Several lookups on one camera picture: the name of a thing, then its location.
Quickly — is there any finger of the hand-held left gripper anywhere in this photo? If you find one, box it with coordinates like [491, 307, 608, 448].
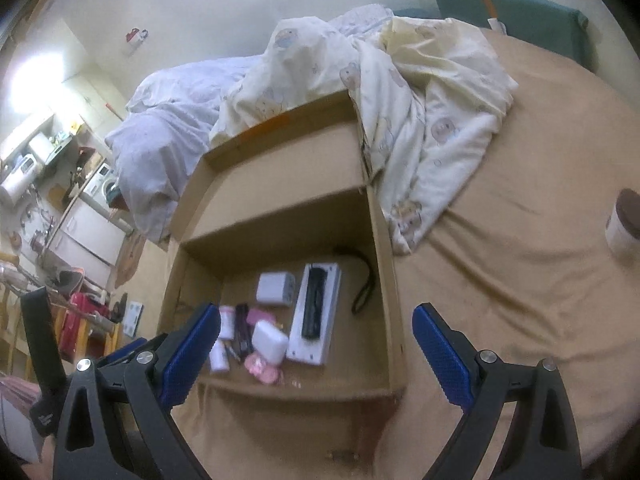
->
[97, 337, 148, 367]

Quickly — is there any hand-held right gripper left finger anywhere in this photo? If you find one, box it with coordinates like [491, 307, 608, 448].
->
[52, 302, 222, 480]

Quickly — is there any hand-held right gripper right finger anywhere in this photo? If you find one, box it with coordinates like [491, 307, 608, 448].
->
[412, 302, 583, 480]

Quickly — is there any pink transparent pouch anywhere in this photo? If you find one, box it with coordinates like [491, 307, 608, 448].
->
[242, 350, 283, 386]

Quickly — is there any white earbuds case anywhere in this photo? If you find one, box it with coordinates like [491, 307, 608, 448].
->
[251, 321, 290, 365]

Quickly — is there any white charger plug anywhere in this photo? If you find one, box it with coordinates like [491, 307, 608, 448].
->
[256, 272, 297, 307]

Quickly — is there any black flashlight with strap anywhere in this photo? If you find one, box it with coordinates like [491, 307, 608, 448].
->
[300, 246, 373, 341]

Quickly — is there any cardboard box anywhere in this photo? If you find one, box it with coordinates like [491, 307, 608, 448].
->
[159, 89, 407, 461]

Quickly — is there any white pill bottle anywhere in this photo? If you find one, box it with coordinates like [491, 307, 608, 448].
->
[209, 341, 231, 374]

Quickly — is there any white bathroom scale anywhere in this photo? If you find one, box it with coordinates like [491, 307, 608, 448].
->
[122, 301, 143, 336]

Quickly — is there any red bag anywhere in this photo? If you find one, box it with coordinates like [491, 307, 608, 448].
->
[59, 292, 108, 361]

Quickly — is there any wooden shelf rack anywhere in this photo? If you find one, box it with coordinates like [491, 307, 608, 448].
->
[0, 255, 31, 376]

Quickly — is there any brown round mat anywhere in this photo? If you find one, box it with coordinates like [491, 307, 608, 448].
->
[114, 232, 146, 288]

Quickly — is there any white flat rectangular box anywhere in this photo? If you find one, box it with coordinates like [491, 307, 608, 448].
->
[286, 261, 342, 366]

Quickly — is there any white cabinet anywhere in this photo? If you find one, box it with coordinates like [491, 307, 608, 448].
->
[47, 200, 126, 281]

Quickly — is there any white washing machine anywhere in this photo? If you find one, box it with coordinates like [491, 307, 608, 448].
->
[82, 162, 118, 206]

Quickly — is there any white kitchen appliance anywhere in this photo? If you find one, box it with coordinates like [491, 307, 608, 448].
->
[0, 152, 41, 206]

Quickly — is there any cream jar with brown lid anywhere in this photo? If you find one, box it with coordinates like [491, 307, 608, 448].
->
[605, 189, 640, 261]

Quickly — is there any cream printed duvet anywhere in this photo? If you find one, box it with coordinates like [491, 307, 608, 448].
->
[210, 4, 518, 256]

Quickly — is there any lavender blanket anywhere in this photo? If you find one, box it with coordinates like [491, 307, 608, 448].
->
[105, 55, 266, 246]

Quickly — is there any green headboard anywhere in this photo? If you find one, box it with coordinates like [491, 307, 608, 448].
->
[432, 0, 598, 73]

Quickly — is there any red and white wall hanger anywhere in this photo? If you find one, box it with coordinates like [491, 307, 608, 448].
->
[122, 27, 150, 53]

